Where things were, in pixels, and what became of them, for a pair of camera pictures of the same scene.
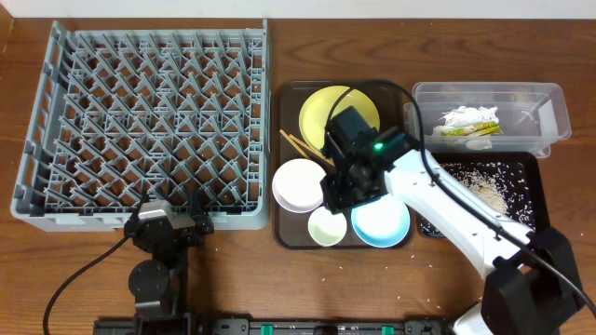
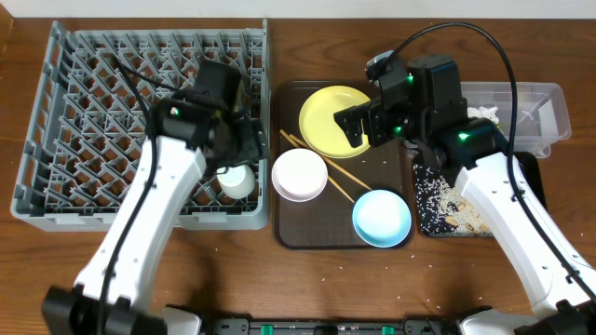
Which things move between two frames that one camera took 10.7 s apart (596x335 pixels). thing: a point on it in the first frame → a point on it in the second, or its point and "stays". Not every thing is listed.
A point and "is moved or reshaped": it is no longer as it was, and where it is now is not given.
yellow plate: x=317 y=108 stays
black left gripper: x=184 y=227 → x=251 y=140
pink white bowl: x=296 y=185 is moved or reshaped
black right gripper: x=333 y=199 → x=374 y=117
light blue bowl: x=381 y=222 stays
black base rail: x=272 y=326 stays
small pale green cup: x=326 y=228 → x=237 y=181
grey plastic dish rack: x=117 y=115 stays
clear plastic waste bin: x=488 y=116 stays
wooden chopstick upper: x=323 y=156 stays
